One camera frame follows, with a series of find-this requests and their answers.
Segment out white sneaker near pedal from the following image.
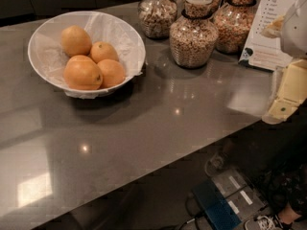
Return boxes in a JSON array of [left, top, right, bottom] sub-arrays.
[[244, 215, 292, 230]]

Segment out glass cereal jar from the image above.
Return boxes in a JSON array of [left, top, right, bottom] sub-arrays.
[[138, 0, 177, 39], [169, 0, 219, 69], [213, 0, 257, 54]]

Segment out orange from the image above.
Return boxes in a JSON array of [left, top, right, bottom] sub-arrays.
[[63, 55, 103, 90], [98, 59, 126, 88], [89, 41, 119, 63], [60, 25, 92, 57]]

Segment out grey sneaker behind pedal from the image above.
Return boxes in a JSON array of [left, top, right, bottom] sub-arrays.
[[204, 152, 228, 177]]

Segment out white allergens sign card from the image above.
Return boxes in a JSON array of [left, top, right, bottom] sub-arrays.
[[239, 0, 297, 71]]

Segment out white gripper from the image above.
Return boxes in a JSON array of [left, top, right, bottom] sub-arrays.
[[261, 0, 307, 125]]

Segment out white bowl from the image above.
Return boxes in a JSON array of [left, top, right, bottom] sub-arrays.
[[27, 10, 147, 98]]

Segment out white paper bowl liner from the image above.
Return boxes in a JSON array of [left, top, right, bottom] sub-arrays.
[[33, 11, 144, 100]]

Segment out black pedal cable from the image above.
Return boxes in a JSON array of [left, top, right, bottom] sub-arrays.
[[177, 192, 205, 230]]

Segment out blue grey foot pedal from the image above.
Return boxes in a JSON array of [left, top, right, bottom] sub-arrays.
[[192, 169, 266, 230]]

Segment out glass cereal jar left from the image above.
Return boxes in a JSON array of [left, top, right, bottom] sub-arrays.
[[138, 0, 177, 39]]

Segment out glass cereal jar right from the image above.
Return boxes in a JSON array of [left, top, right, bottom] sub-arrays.
[[213, 0, 257, 54]]

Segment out glass cereal jar middle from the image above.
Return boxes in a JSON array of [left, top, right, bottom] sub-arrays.
[[169, 0, 219, 69]]

